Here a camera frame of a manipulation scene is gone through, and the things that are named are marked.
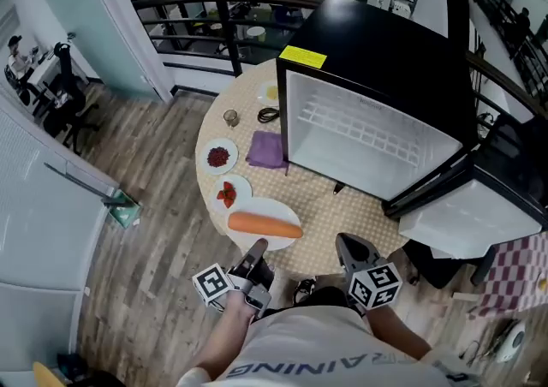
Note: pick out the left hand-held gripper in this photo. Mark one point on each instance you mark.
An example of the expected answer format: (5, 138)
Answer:
(212, 284)

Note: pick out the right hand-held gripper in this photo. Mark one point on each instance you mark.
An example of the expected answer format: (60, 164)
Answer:
(374, 287)

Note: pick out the orange carrot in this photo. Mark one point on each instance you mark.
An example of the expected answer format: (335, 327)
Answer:
(265, 224)

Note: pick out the white oval plate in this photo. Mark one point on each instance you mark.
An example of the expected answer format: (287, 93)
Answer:
(274, 207)

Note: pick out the black mini fridge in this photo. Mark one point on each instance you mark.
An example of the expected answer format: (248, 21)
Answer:
(385, 60)

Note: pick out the person's left forearm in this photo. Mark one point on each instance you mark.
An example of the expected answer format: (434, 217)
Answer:
(222, 334)

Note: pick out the person's right forearm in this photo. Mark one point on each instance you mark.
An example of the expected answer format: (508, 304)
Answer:
(394, 331)

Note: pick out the round table with checkered cloth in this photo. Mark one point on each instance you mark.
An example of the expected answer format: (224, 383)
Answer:
(325, 205)

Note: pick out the person's black white shoe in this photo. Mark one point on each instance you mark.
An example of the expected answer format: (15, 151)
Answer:
(304, 290)

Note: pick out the white plate with strawberries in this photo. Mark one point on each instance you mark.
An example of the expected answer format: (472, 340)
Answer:
(229, 194)

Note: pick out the person's white printed shirt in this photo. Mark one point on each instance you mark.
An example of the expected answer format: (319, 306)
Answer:
(325, 347)

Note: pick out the white plate with red beans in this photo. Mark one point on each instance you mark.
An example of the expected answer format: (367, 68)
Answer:
(218, 156)

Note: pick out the purple cloth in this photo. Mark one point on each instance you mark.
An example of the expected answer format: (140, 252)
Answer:
(267, 150)

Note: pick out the small glass cup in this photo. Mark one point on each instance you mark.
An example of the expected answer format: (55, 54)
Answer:
(231, 118)

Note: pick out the white plate with yellow food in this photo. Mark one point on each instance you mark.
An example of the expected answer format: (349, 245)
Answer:
(269, 93)

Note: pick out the pink checkered tablecloth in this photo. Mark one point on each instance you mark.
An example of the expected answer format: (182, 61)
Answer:
(518, 274)

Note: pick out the white round appliance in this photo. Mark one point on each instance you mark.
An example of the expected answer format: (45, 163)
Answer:
(514, 340)

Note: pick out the black office chair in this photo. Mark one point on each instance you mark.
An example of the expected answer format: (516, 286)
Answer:
(68, 98)

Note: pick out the black railing with wooden handrail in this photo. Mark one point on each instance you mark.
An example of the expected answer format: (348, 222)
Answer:
(227, 4)

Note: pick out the frosted glass door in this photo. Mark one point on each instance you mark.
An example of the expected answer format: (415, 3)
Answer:
(107, 21)

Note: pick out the white desk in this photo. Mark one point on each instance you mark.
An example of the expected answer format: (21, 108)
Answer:
(43, 68)

